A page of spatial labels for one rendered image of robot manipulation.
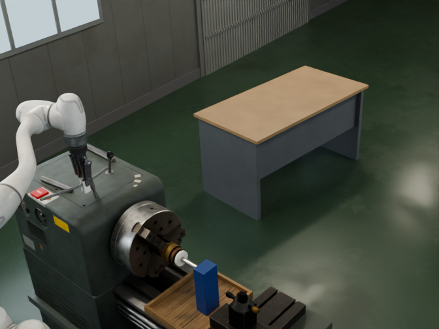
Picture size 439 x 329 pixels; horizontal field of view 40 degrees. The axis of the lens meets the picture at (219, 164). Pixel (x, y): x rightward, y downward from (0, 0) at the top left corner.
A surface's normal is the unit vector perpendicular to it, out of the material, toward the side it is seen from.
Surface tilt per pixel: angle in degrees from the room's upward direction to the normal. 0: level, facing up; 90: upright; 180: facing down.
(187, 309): 0
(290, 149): 90
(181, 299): 0
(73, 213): 0
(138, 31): 90
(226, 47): 90
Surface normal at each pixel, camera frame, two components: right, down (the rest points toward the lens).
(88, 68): 0.79, 0.28
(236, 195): -0.73, 0.37
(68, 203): -0.05, -0.86
